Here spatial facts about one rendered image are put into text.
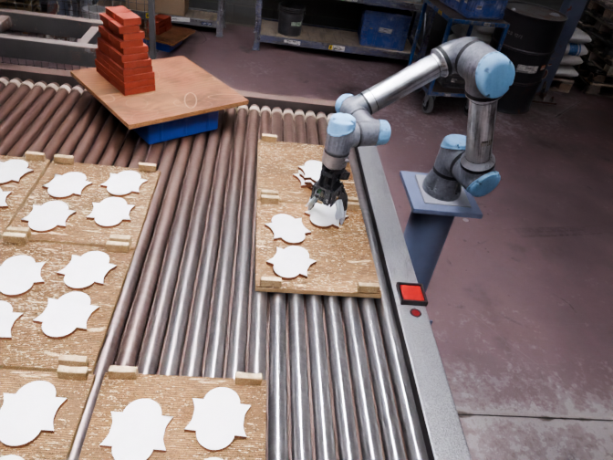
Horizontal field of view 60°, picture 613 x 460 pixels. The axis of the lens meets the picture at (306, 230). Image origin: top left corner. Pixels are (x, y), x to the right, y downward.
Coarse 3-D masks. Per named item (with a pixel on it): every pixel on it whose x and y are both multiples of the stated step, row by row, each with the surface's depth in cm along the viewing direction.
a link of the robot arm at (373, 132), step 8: (360, 112) 158; (368, 112) 159; (360, 120) 155; (368, 120) 155; (376, 120) 156; (384, 120) 157; (360, 128) 152; (368, 128) 153; (376, 128) 154; (384, 128) 155; (360, 136) 152; (368, 136) 153; (376, 136) 154; (384, 136) 155; (360, 144) 154; (368, 144) 155; (376, 144) 156
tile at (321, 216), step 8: (312, 208) 173; (320, 208) 174; (328, 208) 175; (336, 208) 175; (312, 216) 170; (320, 216) 170; (328, 216) 171; (312, 224) 168; (320, 224) 167; (328, 224) 168; (336, 224) 168
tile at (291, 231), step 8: (280, 216) 167; (288, 216) 168; (272, 224) 164; (280, 224) 164; (288, 224) 165; (296, 224) 166; (272, 232) 162; (280, 232) 161; (288, 232) 162; (296, 232) 162; (304, 232) 163; (288, 240) 159; (296, 240) 159; (304, 240) 161
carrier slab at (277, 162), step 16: (272, 144) 206; (288, 144) 208; (304, 144) 210; (272, 160) 197; (288, 160) 198; (304, 160) 200; (320, 160) 202; (272, 176) 188; (288, 176) 189; (352, 176) 195; (256, 192) 180; (288, 192) 181; (304, 192) 183; (352, 192) 187
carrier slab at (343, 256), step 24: (264, 216) 168; (360, 216) 176; (264, 240) 159; (312, 240) 162; (336, 240) 164; (360, 240) 165; (264, 264) 150; (336, 264) 155; (360, 264) 156; (264, 288) 143; (288, 288) 144; (312, 288) 145; (336, 288) 147
